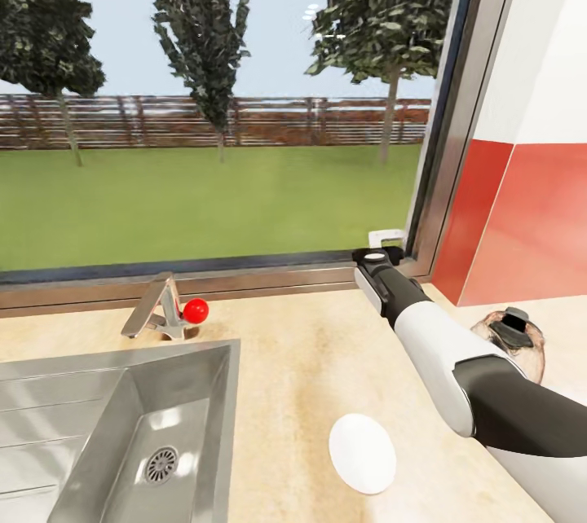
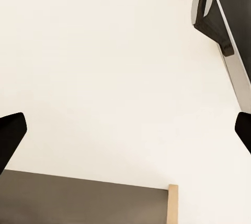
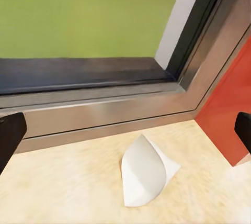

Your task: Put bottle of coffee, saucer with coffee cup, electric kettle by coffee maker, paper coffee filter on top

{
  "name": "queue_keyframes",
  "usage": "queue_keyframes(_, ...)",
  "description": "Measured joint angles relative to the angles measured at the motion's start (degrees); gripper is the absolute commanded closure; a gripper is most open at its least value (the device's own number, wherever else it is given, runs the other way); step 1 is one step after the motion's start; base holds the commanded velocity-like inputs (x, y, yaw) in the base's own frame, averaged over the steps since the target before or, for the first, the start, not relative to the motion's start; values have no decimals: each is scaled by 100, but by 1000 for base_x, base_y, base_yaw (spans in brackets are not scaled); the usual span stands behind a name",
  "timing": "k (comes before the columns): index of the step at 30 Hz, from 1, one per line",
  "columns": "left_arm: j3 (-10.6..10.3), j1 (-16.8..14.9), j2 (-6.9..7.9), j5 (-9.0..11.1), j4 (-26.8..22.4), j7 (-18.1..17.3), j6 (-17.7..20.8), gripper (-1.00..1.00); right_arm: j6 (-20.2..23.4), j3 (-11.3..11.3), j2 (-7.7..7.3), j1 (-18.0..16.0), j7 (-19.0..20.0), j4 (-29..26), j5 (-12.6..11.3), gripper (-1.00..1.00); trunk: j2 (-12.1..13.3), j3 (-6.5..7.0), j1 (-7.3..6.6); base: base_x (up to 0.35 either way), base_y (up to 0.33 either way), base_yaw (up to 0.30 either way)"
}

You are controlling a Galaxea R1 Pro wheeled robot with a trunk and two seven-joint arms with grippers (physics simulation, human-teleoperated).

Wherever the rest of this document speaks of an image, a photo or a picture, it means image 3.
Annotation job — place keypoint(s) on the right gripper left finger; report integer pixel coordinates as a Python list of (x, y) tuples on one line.
[(12, 130)]

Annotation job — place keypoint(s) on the fixed window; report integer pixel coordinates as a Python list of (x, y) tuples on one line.
[(81, 70)]

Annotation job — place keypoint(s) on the countertop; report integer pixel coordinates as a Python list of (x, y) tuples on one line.
[(81, 183)]

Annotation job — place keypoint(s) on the paper coffee filter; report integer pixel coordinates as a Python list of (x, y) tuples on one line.
[(145, 170)]

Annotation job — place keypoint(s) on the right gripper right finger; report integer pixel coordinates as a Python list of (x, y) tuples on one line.
[(243, 129)]

